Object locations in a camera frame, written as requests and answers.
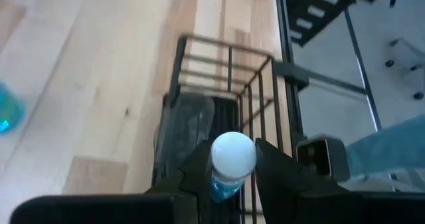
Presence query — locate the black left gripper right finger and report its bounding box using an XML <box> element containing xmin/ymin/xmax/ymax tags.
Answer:
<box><xmin>254</xmin><ymin>138</ymin><xmax>351</xmax><ymax>213</ymax></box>

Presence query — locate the blue mouthwash bottle white cap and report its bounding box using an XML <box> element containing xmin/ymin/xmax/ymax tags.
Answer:
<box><xmin>211</xmin><ymin>131</ymin><xmax>258</xmax><ymax>203</ymax></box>
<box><xmin>0</xmin><ymin>80</ymin><xmax>26</xmax><ymax>135</ymax></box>

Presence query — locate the small black camera box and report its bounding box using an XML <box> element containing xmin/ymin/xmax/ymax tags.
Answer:
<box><xmin>296</xmin><ymin>136</ymin><xmax>351</xmax><ymax>182</ymax></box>

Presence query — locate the clear plastic cup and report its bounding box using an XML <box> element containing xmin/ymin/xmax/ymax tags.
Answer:
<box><xmin>154</xmin><ymin>92</ymin><xmax>216</xmax><ymax>187</ymax></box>

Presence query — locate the office chair base with castors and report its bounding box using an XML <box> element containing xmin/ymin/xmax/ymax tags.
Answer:
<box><xmin>384</xmin><ymin>37</ymin><xmax>425</xmax><ymax>100</ymax></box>

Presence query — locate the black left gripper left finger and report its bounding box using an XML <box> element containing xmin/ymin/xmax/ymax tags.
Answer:
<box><xmin>145</xmin><ymin>140</ymin><xmax>213</xmax><ymax>205</ymax></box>

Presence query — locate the black wire caddy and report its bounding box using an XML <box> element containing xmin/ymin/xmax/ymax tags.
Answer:
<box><xmin>151</xmin><ymin>33</ymin><xmax>305</xmax><ymax>224</ymax></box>

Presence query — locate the black object with white stripes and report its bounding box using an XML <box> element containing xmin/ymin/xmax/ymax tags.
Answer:
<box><xmin>280</xmin><ymin>0</ymin><xmax>383</xmax><ymax>47</ymax></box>

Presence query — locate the person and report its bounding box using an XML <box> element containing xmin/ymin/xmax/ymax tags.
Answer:
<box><xmin>345</xmin><ymin>114</ymin><xmax>425</xmax><ymax>185</ymax></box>

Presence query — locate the black aluminium table frame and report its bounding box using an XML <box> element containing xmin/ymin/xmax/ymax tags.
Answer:
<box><xmin>274</xmin><ymin>0</ymin><xmax>383</xmax><ymax>145</ymax></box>

